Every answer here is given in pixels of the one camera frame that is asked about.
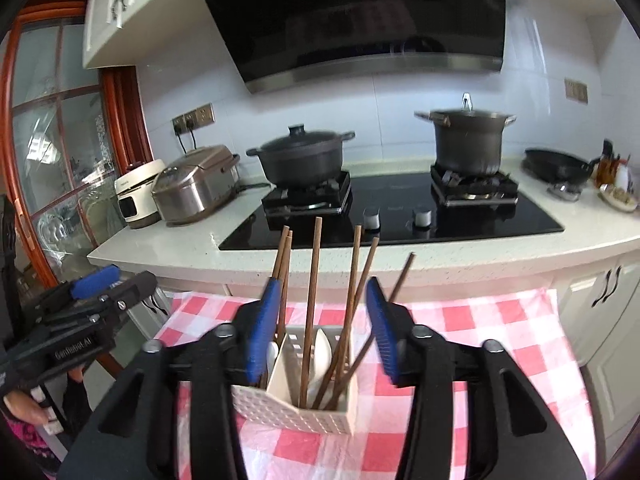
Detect wooden chopstick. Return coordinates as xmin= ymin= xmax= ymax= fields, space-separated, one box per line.
xmin=259 ymin=224 xmax=292 ymax=391
xmin=311 ymin=226 xmax=378 ymax=410
xmin=298 ymin=217 xmax=322 ymax=408
xmin=324 ymin=252 xmax=416 ymax=411
xmin=335 ymin=226 xmax=361 ymax=385
xmin=276 ymin=226 xmax=293 ymax=344

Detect white ceramic spoon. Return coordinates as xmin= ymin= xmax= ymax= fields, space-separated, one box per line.
xmin=307 ymin=328 xmax=333 ymax=408

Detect white lower kitchen cabinets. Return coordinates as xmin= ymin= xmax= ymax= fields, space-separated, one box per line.
xmin=121 ymin=245 xmax=639 ymax=460

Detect person's left hand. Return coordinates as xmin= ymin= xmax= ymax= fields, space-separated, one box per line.
xmin=2 ymin=364 xmax=87 ymax=428

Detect red white checkered tablecloth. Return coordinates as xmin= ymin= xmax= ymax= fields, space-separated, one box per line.
xmin=152 ymin=286 xmax=599 ymax=480

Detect white electric cooker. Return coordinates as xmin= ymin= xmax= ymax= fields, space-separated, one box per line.
xmin=114 ymin=159 xmax=166 ymax=229

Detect white spoon in basket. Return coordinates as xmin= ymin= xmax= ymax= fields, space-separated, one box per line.
xmin=266 ymin=341 xmax=280 ymax=379

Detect cream perforated utensil basket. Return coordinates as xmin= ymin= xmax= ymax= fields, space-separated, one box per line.
xmin=232 ymin=325 xmax=358 ymax=434

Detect red wooden glass door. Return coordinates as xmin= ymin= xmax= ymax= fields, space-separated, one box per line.
xmin=1 ymin=0 xmax=152 ymax=288

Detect stainless steel rice cooker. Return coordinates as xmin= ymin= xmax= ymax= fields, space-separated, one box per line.
xmin=152 ymin=145 xmax=240 ymax=226

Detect black glass gas hob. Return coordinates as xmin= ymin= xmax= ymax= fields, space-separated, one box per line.
xmin=220 ymin=165 xmax=564 ymax=252

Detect small steel bowl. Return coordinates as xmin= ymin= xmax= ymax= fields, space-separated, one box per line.
xmin=547 ymin=182 xmax=582 ymax=203

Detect black casserole pot with lid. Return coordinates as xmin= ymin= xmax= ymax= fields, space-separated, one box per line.
xmin=246 ymin=125 xmax=356 ymax=188

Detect white plate with food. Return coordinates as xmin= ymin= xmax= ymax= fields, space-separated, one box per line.
xmin=598 ymin=184 xmax=638 ymax=214

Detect black wok pan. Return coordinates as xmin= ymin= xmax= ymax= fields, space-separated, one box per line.
xmin=522 ymin=148 xmax=600 ymax=185

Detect tall black stock pot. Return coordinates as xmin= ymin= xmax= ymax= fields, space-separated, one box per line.
xmin=414 ymin=92 xmax=516 ymax=177

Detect white upper cabinet left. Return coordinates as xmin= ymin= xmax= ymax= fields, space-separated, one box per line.
xmin=82 ymin=0 xmax=209 ymax=68

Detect brown condiment bottle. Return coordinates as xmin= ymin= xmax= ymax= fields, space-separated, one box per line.
xmin=594 ymin=139 xmax=617 ymax=188

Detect black range hood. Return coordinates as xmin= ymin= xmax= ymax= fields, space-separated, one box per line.
xmin=205 ymin=0 xmax=506 ymax=93

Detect wall power socket strip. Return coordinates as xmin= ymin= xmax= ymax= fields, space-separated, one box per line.
xmin=171 ymin=103 xmax=215 ymax=136

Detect wall switch plate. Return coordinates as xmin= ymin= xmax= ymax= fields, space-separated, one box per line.
xmin=564 ymin=78 xmax=589 ymax=104

